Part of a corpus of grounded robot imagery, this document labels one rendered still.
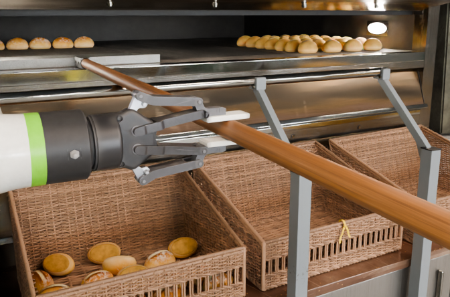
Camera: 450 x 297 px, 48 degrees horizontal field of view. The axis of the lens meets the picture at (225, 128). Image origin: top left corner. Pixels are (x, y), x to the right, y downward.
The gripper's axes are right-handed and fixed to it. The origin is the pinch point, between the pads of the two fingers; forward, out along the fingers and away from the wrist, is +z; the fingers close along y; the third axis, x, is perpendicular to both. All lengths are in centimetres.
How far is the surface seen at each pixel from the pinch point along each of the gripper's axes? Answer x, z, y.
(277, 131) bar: -45, 39, 14
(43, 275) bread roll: -70, -20, 54
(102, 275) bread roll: -63, -6, 54
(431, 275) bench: -40, 99, 69
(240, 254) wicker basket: -44, 28, 47
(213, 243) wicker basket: -62, 28, 51
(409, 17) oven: -106, 149, -16
